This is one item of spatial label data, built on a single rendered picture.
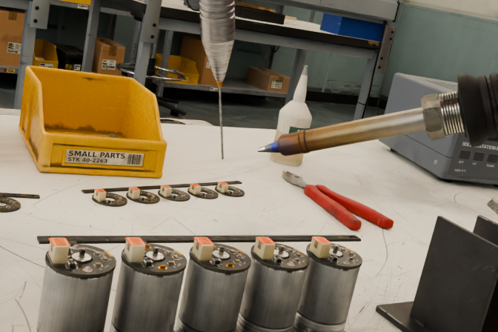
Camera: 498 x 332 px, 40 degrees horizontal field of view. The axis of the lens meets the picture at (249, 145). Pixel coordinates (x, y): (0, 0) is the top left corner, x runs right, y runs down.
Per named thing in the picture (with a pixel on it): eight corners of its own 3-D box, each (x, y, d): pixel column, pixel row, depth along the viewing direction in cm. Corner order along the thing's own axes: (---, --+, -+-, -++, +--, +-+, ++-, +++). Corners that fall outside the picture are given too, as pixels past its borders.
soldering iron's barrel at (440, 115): (279, 170, 24) (465, 137, 22) (270, 128, 24) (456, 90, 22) (289, 163, 25) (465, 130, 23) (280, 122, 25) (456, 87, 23)
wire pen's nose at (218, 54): (196, 81, 22) (193, 38, 21) (218, 70, 23) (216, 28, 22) (220, 90, 22) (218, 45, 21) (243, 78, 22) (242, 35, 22)
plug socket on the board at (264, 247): (278, 259, 28) (281, 244, 28) (259, 259, 27) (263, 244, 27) (268, 250, 29) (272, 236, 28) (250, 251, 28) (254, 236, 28)
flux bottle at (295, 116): (298, 168, 67) (320, 70, 65) (266, 160, 68) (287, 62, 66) (304, 161, 71) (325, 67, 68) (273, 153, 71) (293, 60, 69)
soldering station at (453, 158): (526, 194, 76) (551, 113, 74) (439, 184, 73) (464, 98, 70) (450, 154, 90) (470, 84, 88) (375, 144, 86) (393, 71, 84)
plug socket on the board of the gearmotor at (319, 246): (333, 258, 29) (336, 244, 29) (316, 258, 29) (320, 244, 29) (323, 250, 30) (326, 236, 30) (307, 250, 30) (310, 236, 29)
